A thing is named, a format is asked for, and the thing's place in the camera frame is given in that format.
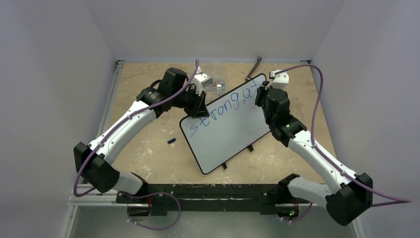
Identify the white whiteboard black frame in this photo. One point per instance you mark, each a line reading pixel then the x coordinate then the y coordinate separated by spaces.
pixel 234 123

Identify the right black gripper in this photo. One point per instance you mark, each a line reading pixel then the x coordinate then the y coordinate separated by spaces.
pixel 262 96

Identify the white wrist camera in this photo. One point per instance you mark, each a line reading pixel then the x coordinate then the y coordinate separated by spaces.
pixel 280 79
pixel 201 80

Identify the aluminium rail frame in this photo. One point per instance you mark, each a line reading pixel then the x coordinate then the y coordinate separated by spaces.
pixel 85 156

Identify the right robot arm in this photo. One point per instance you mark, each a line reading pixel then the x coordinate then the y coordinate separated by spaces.
pixel 344 194

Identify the black metal allen key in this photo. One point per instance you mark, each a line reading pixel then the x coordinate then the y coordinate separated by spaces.
pixel 248 77

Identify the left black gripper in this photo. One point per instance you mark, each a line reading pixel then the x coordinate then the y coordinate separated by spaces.
pixel 199 109

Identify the blue marker cap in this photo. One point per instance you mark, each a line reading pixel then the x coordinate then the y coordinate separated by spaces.
pixel 171 140

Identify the clear plastic screw box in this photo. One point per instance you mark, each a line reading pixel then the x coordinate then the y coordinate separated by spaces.
pixel 216 86

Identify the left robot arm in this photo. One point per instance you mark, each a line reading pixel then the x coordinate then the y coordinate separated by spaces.
pixel 149 105

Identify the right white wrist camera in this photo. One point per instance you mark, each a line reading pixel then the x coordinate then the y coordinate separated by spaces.
pixel 280 79

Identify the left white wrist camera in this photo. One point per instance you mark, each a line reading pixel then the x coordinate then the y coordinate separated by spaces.
pixel 201 80

